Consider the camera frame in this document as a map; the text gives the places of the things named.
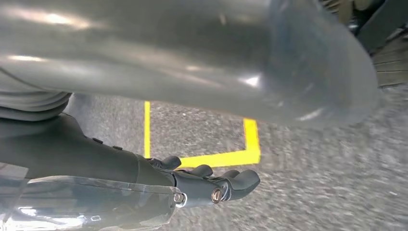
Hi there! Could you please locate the yellow floor tape square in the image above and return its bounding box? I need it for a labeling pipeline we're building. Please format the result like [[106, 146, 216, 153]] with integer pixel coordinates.
[[143, 101, 261, 169]]

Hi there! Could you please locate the dark robot body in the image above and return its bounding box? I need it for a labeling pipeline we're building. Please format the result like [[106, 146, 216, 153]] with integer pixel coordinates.
[[319, 0, 408, 88]]

